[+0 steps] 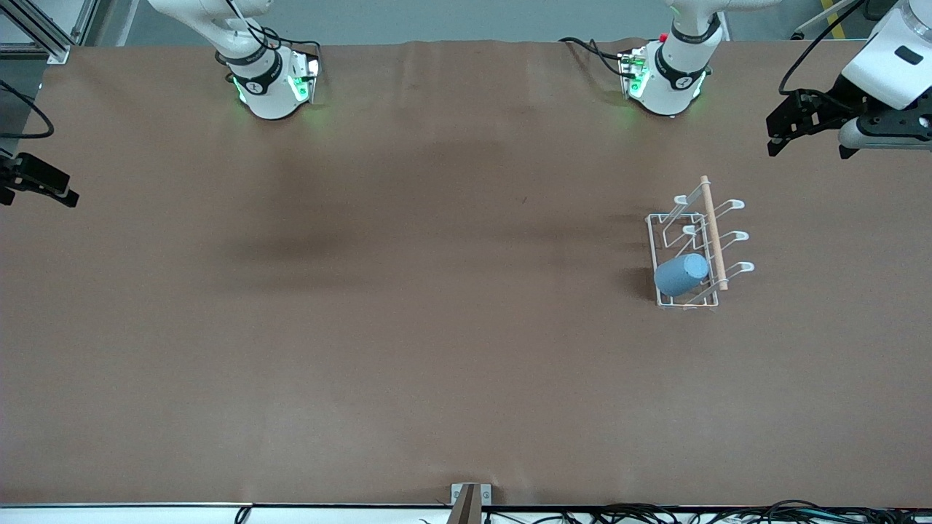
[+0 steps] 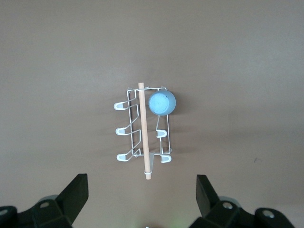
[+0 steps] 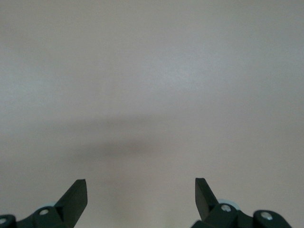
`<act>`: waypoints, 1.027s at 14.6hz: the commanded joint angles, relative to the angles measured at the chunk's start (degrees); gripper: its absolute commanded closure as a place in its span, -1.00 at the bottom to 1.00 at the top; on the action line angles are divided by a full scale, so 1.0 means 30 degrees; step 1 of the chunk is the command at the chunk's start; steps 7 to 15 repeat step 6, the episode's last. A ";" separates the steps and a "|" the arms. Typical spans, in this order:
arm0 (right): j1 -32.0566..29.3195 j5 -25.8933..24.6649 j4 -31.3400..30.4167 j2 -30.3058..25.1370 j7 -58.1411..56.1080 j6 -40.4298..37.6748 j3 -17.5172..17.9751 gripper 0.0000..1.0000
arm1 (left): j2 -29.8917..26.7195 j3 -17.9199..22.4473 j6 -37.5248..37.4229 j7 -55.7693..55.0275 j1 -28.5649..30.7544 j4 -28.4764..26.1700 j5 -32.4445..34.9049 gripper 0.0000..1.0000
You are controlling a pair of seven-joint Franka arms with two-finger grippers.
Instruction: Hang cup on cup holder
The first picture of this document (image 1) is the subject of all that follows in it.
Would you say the light blue cup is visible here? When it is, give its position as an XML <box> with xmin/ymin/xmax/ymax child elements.
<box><xmin>653</xmin><ymin>253</ymin><xmax>710</xmax><ymax>298</ymax></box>

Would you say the grey metal leg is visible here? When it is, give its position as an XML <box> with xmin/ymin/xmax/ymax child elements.
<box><xmin>791</xmin><ymin>0</ymin><xmax>856</xmax><ymax>41</ymax></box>

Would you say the brown table cover sheet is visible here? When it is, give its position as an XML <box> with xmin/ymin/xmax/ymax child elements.
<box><xmin>0</xmin><ymin>38</ymin><xmax>932</xmax><ymax>508</ymax></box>

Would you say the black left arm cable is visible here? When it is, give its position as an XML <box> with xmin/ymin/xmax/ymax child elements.
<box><xmin>779</xmin><ymin>0</ymin><xmax>871</xmax><ymax>97</ymax></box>

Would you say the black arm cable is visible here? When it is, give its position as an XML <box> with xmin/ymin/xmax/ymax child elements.
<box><xmin>0</xmin><ymin>79</ymin><xmax>56</xmax><ymax>140</ymax></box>
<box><xmin>779</xmin><ymin>0</ymin><xmax>871</xmax><ymax>97</ymax></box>

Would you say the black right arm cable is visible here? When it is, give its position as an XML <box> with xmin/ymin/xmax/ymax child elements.
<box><xmin>0</xmin><ymin>79</ymin><xmax>56</xmax><ymax>140</ymax></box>

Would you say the white wire cup rack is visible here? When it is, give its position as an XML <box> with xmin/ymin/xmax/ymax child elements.
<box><xmin>645</xmin><ymin>175</ymin><xmax>756</xmax><ymax>311</ymax></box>

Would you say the black base cable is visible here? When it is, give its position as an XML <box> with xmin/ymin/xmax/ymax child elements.
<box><xmin>559</xmin><ymin>36</ymin><xmax>628</xmax><ymax>77</ymax></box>
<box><xmin>258</xmin><ymin>25</ymin><xmax>323</xmax><ymax>60</ymax></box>

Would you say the black cable bundle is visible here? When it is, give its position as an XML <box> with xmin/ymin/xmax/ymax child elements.
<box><xmin>481</xmin><ymin>500</ymin><xmax>932</xmax><ymax>524</ymax></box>

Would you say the grey metal table bracket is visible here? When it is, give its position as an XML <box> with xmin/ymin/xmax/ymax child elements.
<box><xmin>450</xmin><ymin>483</ymin><xmax>493</xmax><ymax>524</ymax></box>

